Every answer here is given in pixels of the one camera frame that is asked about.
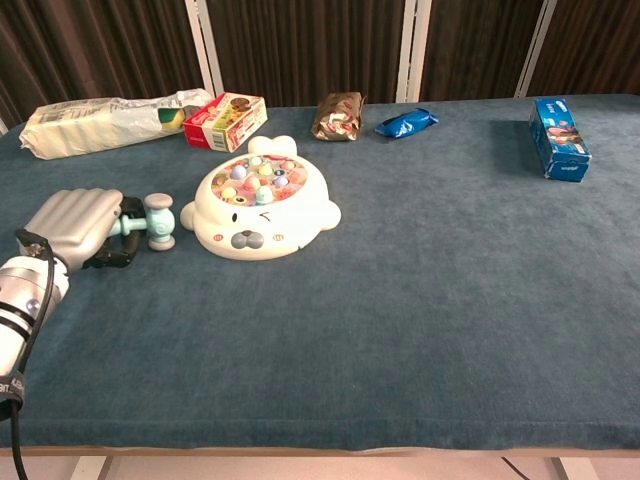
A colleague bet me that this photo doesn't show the gold brown snack packet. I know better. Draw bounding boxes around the gold brown snack packet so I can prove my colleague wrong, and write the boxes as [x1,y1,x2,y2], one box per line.
[311,91,368,144]

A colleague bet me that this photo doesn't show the white partition post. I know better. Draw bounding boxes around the white partition post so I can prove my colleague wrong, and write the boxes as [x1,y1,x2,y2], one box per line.
[184,0,225,99]
[514,0,558,99]
[395,0,432,104]

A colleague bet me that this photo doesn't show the pale yellow cracker bag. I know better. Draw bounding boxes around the pale yellow cracker bag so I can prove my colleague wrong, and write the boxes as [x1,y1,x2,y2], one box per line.
[18,88,215,161]

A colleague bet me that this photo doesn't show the white seal whack-a-mole toy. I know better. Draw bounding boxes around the white seal whack-a-mole toy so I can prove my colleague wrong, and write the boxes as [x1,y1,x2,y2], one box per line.
[179,135,343,262]

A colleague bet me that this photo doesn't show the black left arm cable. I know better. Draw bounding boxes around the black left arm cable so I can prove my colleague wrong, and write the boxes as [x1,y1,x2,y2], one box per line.
[0,228,57,480]

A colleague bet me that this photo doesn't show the light blue toy hammer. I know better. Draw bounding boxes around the light blue toy hammer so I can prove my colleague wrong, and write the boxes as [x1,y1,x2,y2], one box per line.
[107,193,176,252]

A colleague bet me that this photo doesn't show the blue table cloth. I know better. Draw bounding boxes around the blue table cloth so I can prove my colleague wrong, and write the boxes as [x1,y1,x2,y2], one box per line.
[0,93,640,451]

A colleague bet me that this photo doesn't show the small blue cookie packet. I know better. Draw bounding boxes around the small blue cookie packet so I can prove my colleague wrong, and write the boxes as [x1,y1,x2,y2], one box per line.
[374,107,441,140]

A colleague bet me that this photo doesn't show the black floor cable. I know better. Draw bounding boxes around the black floor cable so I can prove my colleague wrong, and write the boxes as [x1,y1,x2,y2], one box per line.
[501,455,532,480]

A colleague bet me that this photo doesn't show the red biscuit box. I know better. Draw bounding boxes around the red biscuit box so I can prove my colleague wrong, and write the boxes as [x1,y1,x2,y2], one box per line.
[182,91,269,153]

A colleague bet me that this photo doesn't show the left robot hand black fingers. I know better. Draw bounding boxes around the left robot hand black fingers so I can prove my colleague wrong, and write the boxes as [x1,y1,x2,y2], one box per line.
[22,188,146,274]

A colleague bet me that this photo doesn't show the blue cookie box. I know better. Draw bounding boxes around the blue cookie box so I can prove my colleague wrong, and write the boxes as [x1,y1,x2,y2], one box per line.
[528,96,593,184]

